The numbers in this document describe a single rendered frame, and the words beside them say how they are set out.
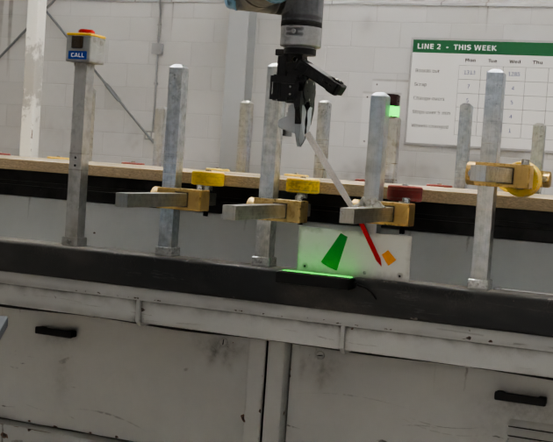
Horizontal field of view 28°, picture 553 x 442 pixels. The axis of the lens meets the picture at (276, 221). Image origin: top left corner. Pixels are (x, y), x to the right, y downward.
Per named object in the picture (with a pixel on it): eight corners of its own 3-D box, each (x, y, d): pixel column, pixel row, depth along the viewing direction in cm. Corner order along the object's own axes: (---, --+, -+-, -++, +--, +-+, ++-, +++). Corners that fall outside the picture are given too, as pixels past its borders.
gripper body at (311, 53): (281, 104, 246) (284, 50, 246) (317, 106, 243) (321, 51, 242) (268, 102, 239) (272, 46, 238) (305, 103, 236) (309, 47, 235)
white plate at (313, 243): (407, 282, 238) (411, 236, 237) (296, 270, 247) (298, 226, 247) (408, 282, 238) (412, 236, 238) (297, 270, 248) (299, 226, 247)
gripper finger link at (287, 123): (279, 145, 243) (282, 103, 242) (304, 146, 240) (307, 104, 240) (274, 145, 240) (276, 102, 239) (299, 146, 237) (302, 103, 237)
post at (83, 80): (76, 246, 269) (88, 62, 267) (60, 245, 271) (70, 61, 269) (86, 245, 274) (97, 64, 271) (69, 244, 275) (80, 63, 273)
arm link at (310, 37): (327, 31, 242) (312, 24, 233) (326, 53, 243) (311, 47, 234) (290, 30, 246) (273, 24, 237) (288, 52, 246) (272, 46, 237)
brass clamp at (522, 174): (527, 188, 227) (529, 165, 227) (463, 184, 232) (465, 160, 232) (533, 188, 233) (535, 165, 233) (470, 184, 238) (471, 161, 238)
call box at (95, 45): (89, 65, 265) (91, 32, 265) (64, 64, 268) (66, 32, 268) (104, 67, 272) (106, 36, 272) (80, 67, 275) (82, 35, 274)
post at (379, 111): (369, 310, 242) (386, 92, 240) (355, 309, 243) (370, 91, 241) (375, 309, 245) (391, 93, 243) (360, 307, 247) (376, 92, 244)
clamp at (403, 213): (407, 226, 238) (409, 203, 237) (348, 221, 243) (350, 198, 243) (414, 226, 243) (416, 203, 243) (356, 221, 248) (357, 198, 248)
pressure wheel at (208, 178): (226, 217, 269) (229, 170, 269) (196, 216, 266) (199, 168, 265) (213, 215, 276) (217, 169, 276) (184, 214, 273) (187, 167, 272)
